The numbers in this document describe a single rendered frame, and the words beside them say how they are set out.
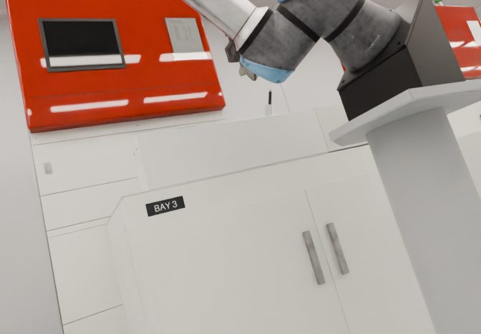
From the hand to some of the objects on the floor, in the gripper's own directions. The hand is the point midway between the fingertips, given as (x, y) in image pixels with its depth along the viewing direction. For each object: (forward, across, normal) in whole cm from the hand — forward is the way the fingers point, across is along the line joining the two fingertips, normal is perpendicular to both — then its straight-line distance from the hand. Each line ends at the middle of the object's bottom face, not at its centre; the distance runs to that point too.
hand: (254, 75), depth 108 cm
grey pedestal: (+111, -9, +47) cm, 120 cm away
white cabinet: (+111, -2, -26) cm, 114 cm away
